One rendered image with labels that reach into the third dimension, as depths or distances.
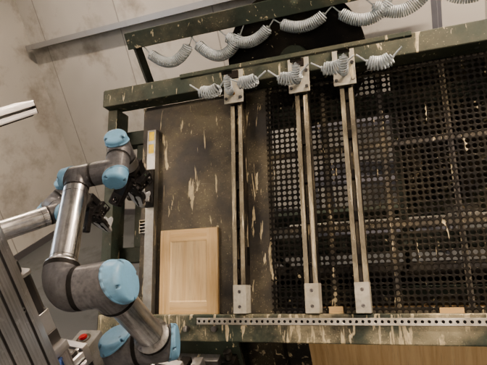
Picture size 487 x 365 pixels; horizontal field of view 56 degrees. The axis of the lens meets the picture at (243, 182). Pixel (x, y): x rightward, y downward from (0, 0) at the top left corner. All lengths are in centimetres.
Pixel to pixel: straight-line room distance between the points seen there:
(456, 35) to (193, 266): 157
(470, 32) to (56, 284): 186
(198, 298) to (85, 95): 428
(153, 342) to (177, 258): 86
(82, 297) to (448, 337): 138
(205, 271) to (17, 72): 463
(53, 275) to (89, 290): 12
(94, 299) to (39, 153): 524
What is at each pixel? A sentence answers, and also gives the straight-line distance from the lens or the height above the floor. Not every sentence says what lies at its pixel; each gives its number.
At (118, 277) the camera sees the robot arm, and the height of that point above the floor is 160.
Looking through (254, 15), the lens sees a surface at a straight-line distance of 269.
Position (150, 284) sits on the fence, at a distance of 234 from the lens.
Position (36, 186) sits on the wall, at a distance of 634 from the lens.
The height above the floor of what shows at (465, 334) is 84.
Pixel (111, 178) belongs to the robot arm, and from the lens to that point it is 143.
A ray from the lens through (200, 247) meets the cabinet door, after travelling 225.
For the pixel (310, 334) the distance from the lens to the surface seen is 205.
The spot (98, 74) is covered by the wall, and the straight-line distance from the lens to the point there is 590.
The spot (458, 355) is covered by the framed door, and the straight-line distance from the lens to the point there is 239.
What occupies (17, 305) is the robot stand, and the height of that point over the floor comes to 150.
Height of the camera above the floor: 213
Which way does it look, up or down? 19 degrees down
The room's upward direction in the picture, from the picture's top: 13 degrees counter-clockwise
